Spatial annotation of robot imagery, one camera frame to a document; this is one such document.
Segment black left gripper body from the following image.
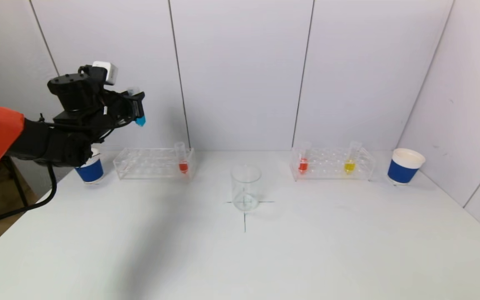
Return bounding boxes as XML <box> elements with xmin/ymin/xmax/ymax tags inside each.
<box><xmin>104</xmin><ymin>90</ymin><xmax>145</xmax><ymax>124</ymax></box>

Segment test tube with blue pigment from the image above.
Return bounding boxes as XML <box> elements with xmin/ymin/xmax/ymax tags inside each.
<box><xmin>127</xmin><ymin>86</ymin><xmax>146</xmax><ymax>127</ymax></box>

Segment clear acrylic test tube rack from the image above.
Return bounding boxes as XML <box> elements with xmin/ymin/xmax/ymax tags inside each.
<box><xmin>112</xmin><ymin>147</ymin><xmax>195</xmax><ymax>181</ymax></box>
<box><xmin>290</xmin><ymin>146</ymin><xmax>377</xmax><ymax>182</ymax></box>

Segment test tube with red pigment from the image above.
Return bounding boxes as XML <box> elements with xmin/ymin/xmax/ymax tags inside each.
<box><xmin>175</xmin><ymin>141</ymin><xmax>190</xmax><ymax>175</ymax></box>
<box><xmin>297</xmin><ymin>140</ymin><xmax>312</xmax><ymax>175</ymax></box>

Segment clear glass beaker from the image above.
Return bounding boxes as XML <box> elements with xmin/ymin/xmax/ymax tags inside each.
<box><xmin>230</xmin><ymin>164</ymin><xmax>263</xmax><ymax>213</ymax></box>

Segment test tube with yellow pigment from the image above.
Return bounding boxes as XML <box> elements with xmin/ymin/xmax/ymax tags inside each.
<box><xmin>343</xmin><ymin>140</ymin><xmax>363</xmax><ymax>175</ymax></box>

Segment blue and white paper cup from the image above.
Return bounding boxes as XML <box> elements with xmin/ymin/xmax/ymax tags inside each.
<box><xmin>74</xmin><ymin>146</ymin><xmax>105</xmax><ymax>185</ymax></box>
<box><xmin>387</xmin><ymin>148</ymin><xmax>426</xmax><ymax>186</ymax></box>

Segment black metal stand leg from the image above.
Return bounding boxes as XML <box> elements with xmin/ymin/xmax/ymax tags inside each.
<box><xmin>4</xmin><ymin>156</ymin><xmax>28</xmax><ymax>208</ymax></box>

